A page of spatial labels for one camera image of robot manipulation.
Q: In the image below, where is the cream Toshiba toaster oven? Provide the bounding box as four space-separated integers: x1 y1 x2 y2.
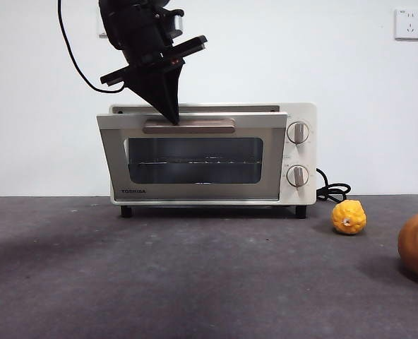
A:
95 102 318 219

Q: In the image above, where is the beige oven knob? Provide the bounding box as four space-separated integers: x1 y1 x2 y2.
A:
286 164 311 188
286 121 311 145

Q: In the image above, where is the yellow bumpy squash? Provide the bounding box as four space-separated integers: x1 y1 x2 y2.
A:
331 199 368 235

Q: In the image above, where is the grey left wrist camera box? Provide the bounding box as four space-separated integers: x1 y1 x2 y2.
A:
168 9 186 40

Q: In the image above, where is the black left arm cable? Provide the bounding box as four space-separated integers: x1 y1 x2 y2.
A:
56 0 126 94

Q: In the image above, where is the black oven power cable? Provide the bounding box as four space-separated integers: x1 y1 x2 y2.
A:
316 167 352 203

